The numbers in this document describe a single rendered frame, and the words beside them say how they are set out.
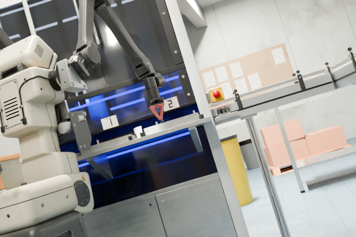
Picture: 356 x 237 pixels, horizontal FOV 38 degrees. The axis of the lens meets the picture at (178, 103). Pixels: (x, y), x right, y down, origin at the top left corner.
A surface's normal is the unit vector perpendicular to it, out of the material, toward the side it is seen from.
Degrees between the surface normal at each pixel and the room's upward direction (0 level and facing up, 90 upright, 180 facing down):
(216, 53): 90
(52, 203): 90
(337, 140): 90
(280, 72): 90
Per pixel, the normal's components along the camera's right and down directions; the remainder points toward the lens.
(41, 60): 0.85, -0.30
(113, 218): -0.06, -0.07
